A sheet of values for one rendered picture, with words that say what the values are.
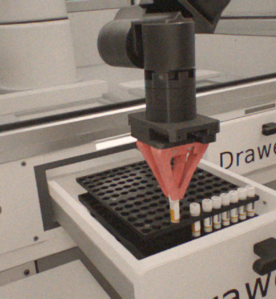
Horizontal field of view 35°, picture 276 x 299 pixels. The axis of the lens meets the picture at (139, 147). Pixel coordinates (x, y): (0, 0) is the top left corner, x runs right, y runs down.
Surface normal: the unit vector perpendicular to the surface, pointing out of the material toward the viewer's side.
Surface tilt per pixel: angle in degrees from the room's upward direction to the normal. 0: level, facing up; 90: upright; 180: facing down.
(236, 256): 90
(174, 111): 88
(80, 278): 0
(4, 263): 90
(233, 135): 90
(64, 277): 0
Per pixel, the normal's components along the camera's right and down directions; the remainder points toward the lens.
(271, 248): -0.07, -0.95
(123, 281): -0.87, 0.22
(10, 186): 0.48, 0.24
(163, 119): -0.41, 0.28
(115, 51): -0.73, 0.47
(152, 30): -0.66, 0.25
